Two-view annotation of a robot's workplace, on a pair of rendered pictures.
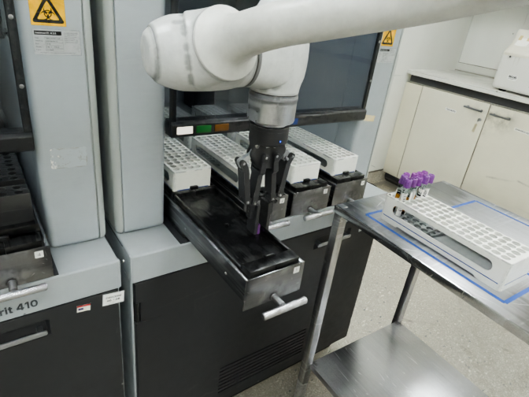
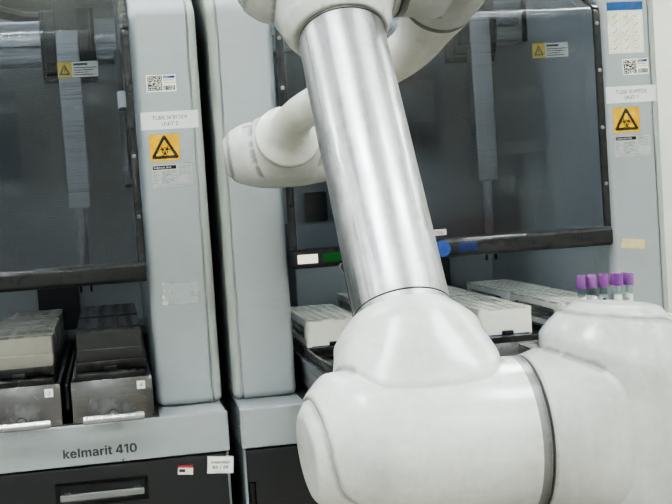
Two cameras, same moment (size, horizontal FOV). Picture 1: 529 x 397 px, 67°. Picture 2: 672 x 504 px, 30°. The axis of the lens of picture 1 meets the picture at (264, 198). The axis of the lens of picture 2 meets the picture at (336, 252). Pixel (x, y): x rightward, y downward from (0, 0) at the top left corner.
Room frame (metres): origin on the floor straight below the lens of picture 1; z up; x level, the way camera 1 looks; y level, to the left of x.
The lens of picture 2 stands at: (-1.11, -0.91, 1.11)
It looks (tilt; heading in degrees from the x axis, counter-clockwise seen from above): 3 degrees down; 28
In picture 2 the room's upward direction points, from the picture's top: 4 degrees counter-clockwise
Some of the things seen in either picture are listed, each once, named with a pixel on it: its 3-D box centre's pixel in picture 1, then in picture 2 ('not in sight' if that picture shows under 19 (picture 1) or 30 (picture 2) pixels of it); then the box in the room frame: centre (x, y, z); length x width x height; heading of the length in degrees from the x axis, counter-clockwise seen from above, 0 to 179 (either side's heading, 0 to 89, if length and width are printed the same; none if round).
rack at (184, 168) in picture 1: (168, 159); (320, 327); (1.00, 0.27, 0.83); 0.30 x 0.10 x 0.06; 38
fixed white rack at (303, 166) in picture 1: (274, 155); (482, 317); (1.14, -0.01, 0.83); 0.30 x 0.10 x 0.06; 38
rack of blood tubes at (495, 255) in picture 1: (450, 232); not in sight; (0.76, -0.40, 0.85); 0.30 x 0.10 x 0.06; 36
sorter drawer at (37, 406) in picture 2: not in sight; (31, 377); (0.71, 0.75, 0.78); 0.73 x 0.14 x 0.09; 38
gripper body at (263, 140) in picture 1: (267, 145); not in sight; (0.74, 0.01, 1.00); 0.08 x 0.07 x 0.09; 128
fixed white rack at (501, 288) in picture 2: not in sight; (507, 298); (1.48, 0.06, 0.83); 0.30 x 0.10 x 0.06; 38
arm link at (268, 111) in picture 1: (271, 107); not in sight; (0.74, 0.01, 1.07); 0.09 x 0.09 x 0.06
